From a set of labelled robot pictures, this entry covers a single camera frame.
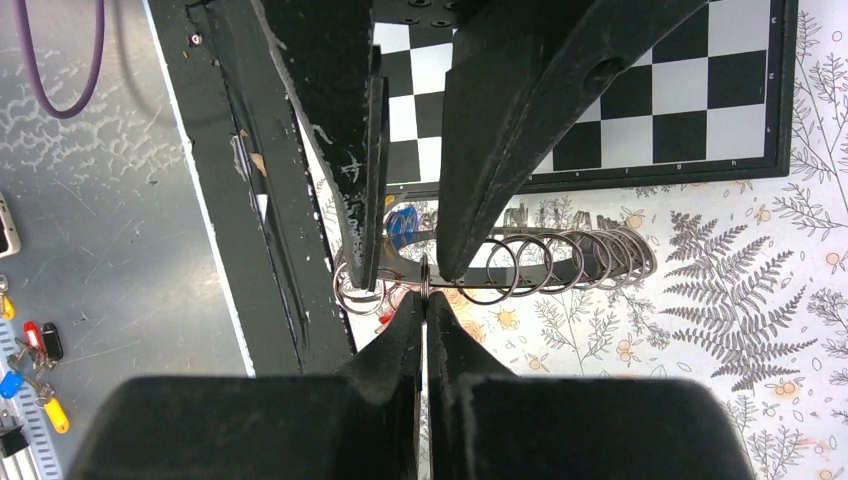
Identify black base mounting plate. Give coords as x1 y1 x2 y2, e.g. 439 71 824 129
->
145 1 355 376

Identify key with red tag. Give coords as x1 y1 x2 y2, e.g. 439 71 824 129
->
375 302 415 334

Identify key organiser with rings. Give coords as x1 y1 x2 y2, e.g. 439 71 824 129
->
332 203 658 315

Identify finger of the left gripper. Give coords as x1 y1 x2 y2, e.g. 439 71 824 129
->
253 0 389 290
437 0 701 281

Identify black white chessboard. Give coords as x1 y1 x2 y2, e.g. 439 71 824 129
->
374 1 799 199

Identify spare keys with coloured tags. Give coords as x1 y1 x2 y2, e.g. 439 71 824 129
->
0 274 71 435

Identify smartphone with beige case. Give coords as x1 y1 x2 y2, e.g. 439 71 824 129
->
0 195 21 258

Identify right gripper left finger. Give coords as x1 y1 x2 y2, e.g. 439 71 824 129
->
69 292 424 479

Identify floral patterned table mat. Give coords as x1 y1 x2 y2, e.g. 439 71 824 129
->
294 0 848 480

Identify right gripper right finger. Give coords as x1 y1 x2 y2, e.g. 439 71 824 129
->
427 293 753 479

